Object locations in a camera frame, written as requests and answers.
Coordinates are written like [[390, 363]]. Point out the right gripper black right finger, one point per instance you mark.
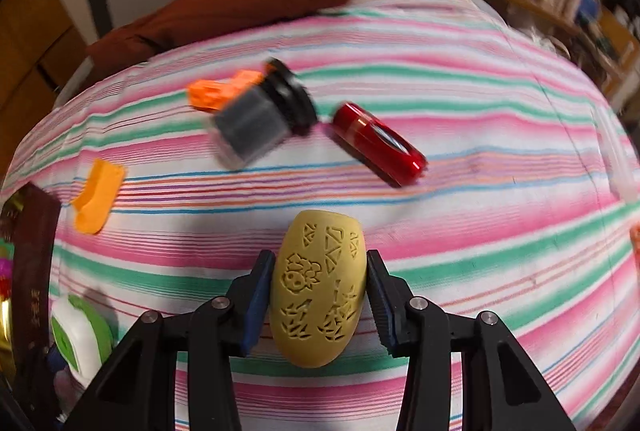
[[388, 297]]

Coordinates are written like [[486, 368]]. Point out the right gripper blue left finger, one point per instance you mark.
[[249, 295]]

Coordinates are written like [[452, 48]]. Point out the yellow carved oval stone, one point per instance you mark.
[[317, 287]]

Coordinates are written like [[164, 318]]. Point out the black lidded clear jar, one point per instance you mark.
[[262, 117]]

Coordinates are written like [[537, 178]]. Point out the red glossy cylinder case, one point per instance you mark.
[[377, 144]]

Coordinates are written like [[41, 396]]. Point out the striped bed sheet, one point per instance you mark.
[[513, 214]]

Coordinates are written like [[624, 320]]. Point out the white green round container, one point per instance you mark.
[[81, 335]]

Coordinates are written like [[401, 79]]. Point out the orange plastic cube block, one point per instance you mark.
[[210, 95]]

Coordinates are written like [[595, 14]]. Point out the gold metal tray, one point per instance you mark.
[[28, 221]]

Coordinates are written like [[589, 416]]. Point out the orange wooden wardrobe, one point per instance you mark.
[[40, 50]]

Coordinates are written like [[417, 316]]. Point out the dark red quilted jacket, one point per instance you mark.
[[182, 22]]

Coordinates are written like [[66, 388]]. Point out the wooden desk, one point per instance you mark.
[[583, 45]]

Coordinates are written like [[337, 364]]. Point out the orange plastic bracket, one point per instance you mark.
[[94, 203]]

